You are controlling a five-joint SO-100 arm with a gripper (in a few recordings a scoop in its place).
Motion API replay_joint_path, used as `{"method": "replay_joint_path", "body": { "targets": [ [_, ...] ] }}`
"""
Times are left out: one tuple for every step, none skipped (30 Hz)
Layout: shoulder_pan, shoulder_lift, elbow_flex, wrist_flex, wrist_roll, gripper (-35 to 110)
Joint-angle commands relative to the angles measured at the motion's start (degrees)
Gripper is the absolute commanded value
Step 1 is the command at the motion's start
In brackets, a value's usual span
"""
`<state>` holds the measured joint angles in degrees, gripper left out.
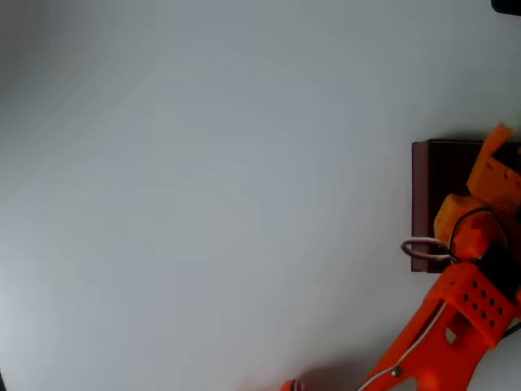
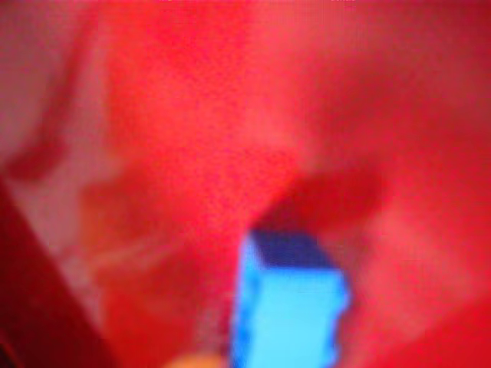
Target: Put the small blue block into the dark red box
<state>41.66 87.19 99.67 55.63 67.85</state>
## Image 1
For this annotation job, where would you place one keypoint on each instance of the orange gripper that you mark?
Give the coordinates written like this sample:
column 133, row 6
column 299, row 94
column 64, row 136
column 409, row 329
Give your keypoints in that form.
column 491, row 171

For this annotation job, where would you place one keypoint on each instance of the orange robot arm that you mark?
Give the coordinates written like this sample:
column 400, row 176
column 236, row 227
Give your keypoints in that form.
column 431, row 346

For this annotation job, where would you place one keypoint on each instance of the orange robot base part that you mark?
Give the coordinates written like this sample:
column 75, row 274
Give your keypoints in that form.
column 290, row 385

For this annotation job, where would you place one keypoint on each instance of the dark brown box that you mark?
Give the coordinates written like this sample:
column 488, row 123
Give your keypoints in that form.
column 441, row 171

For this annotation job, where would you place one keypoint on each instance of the black object at edge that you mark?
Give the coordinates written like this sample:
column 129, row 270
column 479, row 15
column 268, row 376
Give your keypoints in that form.
column 506, row 5

